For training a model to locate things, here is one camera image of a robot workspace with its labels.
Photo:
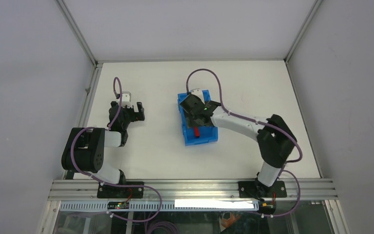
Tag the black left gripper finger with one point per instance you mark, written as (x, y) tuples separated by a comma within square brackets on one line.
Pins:
[(112, 104), (139, 114)]

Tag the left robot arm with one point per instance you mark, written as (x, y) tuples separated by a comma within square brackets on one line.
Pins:
[(84, 150)]

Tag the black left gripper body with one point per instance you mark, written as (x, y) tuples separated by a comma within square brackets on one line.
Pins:
[(128, 114)]

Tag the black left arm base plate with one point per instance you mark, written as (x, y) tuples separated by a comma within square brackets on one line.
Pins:
[(135, 190)]

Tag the blue plastic bin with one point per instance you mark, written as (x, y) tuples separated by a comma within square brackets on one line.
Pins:
[(207, 134)]

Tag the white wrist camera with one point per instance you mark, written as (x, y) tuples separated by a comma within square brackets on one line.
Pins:
[(125, 98), (198, 92)]

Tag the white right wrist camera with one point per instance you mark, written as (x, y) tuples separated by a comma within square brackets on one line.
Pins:
[(198, 92)]

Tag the orange object below table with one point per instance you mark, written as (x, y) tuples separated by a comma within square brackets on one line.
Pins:
[(228, 219)]

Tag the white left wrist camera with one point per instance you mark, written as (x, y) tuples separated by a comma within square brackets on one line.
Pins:
[(125, 98)]

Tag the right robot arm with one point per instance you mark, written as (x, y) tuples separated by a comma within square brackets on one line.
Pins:
[(273, 136)]

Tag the aluminium front rail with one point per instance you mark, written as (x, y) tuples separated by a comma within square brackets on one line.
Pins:
[(222, 189)]

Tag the white slotted cable duct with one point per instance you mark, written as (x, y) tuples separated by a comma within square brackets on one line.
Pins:
[(178, 205)]

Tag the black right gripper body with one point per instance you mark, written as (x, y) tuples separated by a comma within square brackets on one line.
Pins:
[(191, 121)]

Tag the red handled screwdriver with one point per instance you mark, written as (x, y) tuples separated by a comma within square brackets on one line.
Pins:
[(196, 132)]

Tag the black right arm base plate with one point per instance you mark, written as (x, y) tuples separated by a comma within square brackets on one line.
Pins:
[(252, 189)]

